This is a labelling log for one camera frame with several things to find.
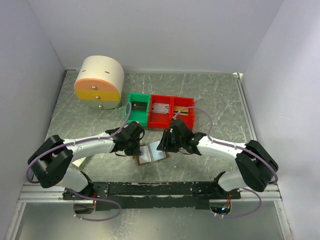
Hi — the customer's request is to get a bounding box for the round mini drawer cabinet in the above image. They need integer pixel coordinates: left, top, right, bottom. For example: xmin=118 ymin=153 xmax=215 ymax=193
xmin=73 ymin=55 xmax=125 ymax=110

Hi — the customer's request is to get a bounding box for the brown leather card holder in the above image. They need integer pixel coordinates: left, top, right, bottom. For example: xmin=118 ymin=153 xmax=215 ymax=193
xmin=132 ymin=140 xmax=169 ymax=166

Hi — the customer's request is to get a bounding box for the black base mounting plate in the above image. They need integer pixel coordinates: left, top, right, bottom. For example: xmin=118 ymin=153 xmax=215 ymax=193
xmin=62 ymin=181 xmax=242 ymax=212

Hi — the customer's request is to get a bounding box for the green plastic bin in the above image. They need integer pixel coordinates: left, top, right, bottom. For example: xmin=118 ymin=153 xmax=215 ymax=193
xmin=128 ymin=92 xmax=151 ymax=128

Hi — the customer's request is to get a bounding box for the red plastic bin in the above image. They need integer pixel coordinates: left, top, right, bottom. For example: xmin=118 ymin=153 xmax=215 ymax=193
xmin=147 ymin=94 xmax=173 ymax=129
xmin=172 ymin=96 xmax=195 ymax=130

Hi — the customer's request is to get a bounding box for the red middle plastic bin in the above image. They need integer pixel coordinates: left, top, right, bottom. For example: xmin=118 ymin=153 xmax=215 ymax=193
xmin=147 ymin=94 xmax=173 ymax=129

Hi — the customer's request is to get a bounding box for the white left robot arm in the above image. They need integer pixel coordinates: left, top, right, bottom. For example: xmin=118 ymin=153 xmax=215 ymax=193
xmin=27 ymin=121 xmax=145 ymax=200

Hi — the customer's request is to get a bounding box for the gold card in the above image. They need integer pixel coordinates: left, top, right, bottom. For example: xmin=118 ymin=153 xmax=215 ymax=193
xmin=173 ymin=105 xmax=189 ymax=116

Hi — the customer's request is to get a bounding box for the white cardboard box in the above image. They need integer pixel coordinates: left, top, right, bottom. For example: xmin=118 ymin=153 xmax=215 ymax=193
xmin=72 ymin=158 xmax=85 ymax=168

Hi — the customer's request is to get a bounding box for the black VIP card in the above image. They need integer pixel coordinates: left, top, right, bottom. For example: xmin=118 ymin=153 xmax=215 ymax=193
xmin=132 ymin=101 xmax=148 ymax=112

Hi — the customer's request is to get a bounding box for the silver white card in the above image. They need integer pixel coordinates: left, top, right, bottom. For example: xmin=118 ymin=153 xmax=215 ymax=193
xmin=151 ymin=102 xmax=170 ymax=114

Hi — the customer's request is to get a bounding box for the red right plastic bin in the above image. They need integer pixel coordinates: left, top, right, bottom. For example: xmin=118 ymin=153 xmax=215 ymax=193
xmin=172 ymin=96 xmax=195 ymax=130

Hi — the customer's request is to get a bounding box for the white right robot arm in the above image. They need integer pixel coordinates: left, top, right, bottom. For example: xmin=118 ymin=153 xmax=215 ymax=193
xmin=157 ymin=119 xmax=279 ymax=199

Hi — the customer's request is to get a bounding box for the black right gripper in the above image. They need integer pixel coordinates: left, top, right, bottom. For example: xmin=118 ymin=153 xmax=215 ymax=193
xmin=156 ymin=128 xmax=184 ymax=153

